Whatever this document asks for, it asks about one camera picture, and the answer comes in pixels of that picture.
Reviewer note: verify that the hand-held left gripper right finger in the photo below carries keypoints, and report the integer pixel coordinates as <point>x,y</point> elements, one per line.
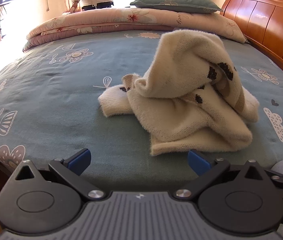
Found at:
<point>198,162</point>

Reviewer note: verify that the cream knit sweater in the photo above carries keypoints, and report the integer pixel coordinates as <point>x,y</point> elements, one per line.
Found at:
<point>181,100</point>

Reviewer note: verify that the wooden headboard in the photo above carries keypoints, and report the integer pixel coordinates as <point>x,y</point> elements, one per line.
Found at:
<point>263,22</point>

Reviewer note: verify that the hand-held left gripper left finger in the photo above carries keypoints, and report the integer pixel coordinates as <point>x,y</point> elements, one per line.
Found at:
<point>79,158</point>

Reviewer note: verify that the green floral pillow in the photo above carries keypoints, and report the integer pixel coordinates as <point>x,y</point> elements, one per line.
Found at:
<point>176,2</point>

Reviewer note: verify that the pink floral folded quilt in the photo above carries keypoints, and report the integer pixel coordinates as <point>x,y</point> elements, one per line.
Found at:
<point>106,22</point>

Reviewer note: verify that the blue floral bed sheet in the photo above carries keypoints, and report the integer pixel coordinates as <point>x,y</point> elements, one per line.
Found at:
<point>56,105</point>

